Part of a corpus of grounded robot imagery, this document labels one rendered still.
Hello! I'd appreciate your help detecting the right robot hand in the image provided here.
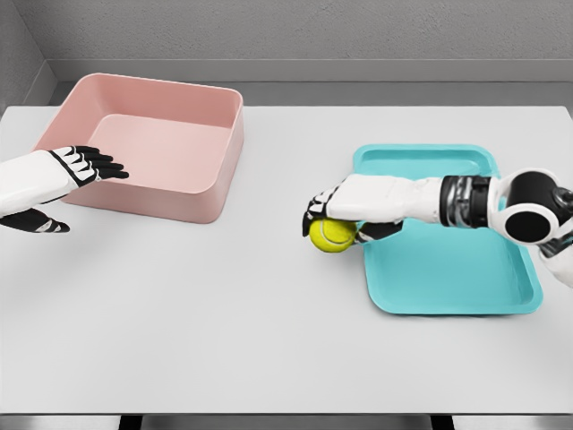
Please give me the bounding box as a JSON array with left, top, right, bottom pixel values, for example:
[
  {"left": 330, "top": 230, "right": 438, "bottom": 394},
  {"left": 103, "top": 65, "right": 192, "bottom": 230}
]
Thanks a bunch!
[{"left": 302, "top": 174, "right": 404, "bottom": 246}]

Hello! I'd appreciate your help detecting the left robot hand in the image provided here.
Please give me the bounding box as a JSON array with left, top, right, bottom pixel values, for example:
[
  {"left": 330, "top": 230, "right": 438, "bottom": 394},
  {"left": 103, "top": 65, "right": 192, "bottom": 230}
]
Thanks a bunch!
[{"left": 0, "top": 145, "right": 131, "bottom": 234}]

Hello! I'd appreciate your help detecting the yellow tennis ball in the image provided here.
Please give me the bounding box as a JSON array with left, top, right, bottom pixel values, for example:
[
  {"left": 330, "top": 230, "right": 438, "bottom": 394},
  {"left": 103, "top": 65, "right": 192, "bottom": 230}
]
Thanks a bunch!
[{"left": 309, "top": 218, "right": 359, "bottom": 254}]

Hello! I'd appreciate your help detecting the blue rectangular tray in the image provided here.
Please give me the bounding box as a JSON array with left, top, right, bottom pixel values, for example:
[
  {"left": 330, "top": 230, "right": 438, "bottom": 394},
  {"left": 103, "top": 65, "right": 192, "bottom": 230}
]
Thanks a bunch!
[{"left": 352, "top": 143, "right": 544, "bottom": 317}]

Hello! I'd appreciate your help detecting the pink square basket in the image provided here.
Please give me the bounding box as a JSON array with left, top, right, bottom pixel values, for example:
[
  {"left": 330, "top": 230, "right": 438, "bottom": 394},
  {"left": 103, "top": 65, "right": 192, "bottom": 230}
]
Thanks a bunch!
[{"left": 33, "top": 73, "right": 245, "bottom": 225}]

